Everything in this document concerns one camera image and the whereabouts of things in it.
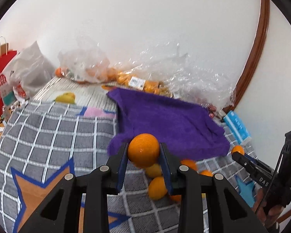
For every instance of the grey checked blanket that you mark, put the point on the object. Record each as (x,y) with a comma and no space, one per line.
(41,139)

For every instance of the purple towel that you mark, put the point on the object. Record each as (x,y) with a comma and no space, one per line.
(187,129)

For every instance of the white plastic shopping bag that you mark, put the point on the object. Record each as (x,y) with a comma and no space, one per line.
(28,72)

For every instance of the blue tissue pack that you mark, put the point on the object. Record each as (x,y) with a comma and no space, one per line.
(237,127)

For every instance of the brown wooden door frame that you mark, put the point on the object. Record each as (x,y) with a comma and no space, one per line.
(254,56)

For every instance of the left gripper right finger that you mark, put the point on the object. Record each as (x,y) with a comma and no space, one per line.
(227,210)

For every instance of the small clear bag of oranges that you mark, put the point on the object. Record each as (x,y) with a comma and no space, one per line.
(85,64)

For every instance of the orange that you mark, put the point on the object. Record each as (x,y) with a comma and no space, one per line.
(157,189)
(190,163)
(144,150)
(154,171)
(206,173)
(238,149)

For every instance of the large clear plastic bag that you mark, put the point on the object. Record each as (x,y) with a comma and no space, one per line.
(184,77)

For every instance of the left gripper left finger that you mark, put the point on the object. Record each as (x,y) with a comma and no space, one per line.
(77,204)

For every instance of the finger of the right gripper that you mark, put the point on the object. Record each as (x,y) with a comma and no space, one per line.
(245,160)

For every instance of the fruit printed paper mat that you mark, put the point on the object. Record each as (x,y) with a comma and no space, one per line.
(90,95)

